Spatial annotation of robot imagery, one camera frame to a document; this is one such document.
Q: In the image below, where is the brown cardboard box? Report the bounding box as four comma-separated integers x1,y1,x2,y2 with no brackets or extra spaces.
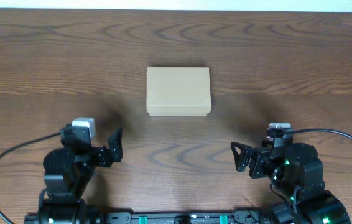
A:
146,67,211,117

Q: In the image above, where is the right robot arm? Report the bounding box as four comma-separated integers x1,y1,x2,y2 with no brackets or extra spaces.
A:
231,135,351,224

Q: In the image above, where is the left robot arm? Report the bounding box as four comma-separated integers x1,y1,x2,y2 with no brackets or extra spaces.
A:
32,124,123,224

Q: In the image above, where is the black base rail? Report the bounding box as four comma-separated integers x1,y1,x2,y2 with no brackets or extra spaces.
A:
24,210,272,224

